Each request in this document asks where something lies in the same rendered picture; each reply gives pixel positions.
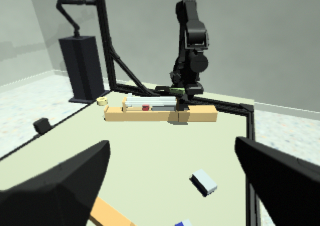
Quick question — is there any tan rectangular bar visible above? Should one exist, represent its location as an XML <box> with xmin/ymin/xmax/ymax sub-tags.
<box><xmin>89</xmin><ymin>197</ymin><xmax>136</xmax><ymax>226</ymax></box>

